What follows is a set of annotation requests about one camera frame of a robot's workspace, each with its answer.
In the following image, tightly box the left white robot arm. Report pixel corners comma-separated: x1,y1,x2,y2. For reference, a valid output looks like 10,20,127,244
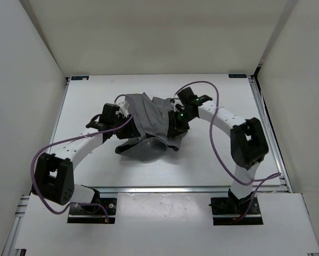
31,101,140,213

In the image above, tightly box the purple cable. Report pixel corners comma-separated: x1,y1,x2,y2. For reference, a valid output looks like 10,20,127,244
174,81,282,221
31,94,135,223

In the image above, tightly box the blue corner label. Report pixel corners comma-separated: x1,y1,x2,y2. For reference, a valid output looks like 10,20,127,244
71,76,89,81
228,74,247,78

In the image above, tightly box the aluminium table frame rail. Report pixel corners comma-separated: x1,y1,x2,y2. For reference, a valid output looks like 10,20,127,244
248,76,294,193

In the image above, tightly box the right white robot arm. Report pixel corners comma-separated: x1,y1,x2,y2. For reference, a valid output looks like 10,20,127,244
167,85,269,213

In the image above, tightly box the left blue corner label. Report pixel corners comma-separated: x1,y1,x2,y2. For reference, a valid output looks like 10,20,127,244
71,76,89,81

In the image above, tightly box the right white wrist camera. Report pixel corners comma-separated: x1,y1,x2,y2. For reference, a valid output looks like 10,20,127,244
170,98,184,112

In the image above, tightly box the grey pleated skirt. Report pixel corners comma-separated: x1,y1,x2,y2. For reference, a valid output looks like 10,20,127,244
115,93,187,162

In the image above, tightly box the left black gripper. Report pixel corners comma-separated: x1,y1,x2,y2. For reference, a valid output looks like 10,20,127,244
111,114,141,140

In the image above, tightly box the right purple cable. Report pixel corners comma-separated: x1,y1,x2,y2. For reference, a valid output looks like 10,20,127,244
174,81,282,221

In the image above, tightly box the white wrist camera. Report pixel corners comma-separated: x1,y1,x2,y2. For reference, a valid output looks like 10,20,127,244
117,101,129,117
170,98,184,112

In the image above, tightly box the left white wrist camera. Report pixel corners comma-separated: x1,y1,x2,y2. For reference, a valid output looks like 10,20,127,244
117,101,129,117

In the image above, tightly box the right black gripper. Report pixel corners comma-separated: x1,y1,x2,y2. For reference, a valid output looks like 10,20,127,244
167,109,197,138

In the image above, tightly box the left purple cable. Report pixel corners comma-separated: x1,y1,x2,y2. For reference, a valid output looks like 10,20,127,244
31,94,135,223

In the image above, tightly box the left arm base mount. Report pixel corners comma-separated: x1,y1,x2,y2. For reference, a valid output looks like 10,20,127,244
67,197,117,224

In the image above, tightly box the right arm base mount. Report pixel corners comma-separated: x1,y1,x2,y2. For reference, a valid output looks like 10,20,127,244
209,197,264,226

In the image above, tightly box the right blue corner label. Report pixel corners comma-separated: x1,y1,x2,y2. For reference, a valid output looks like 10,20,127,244
228,74,247,78

